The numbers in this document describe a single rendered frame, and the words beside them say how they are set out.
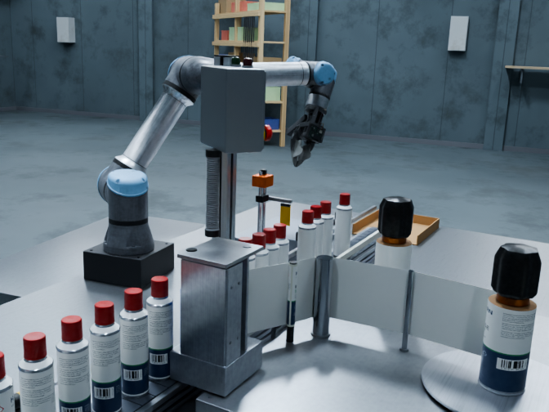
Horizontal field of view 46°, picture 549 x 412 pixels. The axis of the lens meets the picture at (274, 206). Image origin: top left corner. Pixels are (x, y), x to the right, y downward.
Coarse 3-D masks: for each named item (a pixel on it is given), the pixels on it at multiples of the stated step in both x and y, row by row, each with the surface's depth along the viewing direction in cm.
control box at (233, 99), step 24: (216, 72) 146; (240, 72) 142; (264, 72) 145; (216, 96) 147; (240, 96) 144; (264, 96) 147; (216, 120) 148; (240, 120) 145; (264, 120) 148; (216, 144) 149; (240, 144) 146
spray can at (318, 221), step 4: (312, 208) 184; (316, 208) 183; (320, 208) 184; (316, 212) 183; (320, 212) 184; (316, 216) 184; (320, 216) 184; (316, 220) 184; (320, 220) 184; (316, 224) 183; (320, 224) 184; (316, 228) 184; (320, 228) 184; (316, 232) 184; (320, 232) 184; (316, 236) 184; (320, 236) 185; (316, 240) 184; (320, 240) 185; (316, 244) 185; (320, 244) 185; (316, 248) 185; (320, 248) 186; (316, 252) 185; (320, 252) 186; (316, 256) 186
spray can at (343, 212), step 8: (344, 200) 201; (336, 208) 203; (344, 208) 200; (336, 216) 203; (344, 216) 201; (336, 224) 203; (344, 224) 201; (336, 232) 203; (344, 232) 202; (336, 240) 204; (344, 240) 203; (336, 248) 204; (344, 248) 203; (336, 256) 205
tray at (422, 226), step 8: (368, 216) 263; (376, 216) 271; (416, 216) 266; (424, 216) 265; (360, 224) 255; (368, 224) 263; (376, 224) 263; (416, 224) 265; (424, 224) 265; (432, 224) 253; (352, 232) 249; (416, 232) 253; (424, 232) 244; (432, 232) 255; (416, 240) 242
